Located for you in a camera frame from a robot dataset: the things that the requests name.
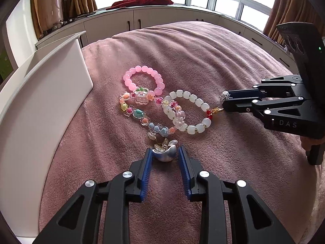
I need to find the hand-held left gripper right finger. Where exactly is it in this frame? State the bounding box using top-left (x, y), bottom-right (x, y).
top-left (178, 146), bottom-right (290, 244)

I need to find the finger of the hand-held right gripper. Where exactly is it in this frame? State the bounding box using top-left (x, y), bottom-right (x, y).
top-left (227, 75), bottom-right (309, 100)
top-left (222, 95), bottom-right (309, 139)

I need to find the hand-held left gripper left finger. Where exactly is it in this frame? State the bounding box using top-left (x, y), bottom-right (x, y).
top-left (32, 147), bottom-right (153, 244)

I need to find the chunky silver earring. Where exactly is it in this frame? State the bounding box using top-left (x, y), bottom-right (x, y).
top-left (153, 139), bottom-right (180, 162)

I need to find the person's right hand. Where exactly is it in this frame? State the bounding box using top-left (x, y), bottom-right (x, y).
top-left (302, 135), bottom-right (312, 153)

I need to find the pink fleece blanket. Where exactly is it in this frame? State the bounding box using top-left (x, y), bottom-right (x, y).
top-left (38, 21), bottom-right (325, 244)

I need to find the brown curtain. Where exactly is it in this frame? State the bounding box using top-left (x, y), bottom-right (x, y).
top-left (262, 0), bottom-right (325, 44)
top-left (30, 0), bottom-right (98, 39)

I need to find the white box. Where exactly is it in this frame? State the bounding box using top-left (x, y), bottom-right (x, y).
top-left (0, 30), bottom-right (93, 237)

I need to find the red cloth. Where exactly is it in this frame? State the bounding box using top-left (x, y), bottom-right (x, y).
top-left (106, 0), bottom-right (174, 11)

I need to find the white window cabinet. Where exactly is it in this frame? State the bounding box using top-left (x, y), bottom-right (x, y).
top-left (35, 4), bottom-right (300, 68)

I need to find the green panel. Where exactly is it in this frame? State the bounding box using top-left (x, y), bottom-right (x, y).
top-left (0, 48), bottom-right (14, 82)

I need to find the white bead bracelet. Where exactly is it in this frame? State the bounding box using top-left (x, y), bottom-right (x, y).
top-left (162, 89), bottom-right (224, 135)

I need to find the colourful flower bead bracelet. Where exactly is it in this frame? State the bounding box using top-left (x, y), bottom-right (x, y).
top-left (119, 87), bottom-right (187, 136)

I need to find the pink bead bracelet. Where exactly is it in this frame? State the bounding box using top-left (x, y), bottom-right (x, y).
top-left (123, 65), bottom-right (165, 97)

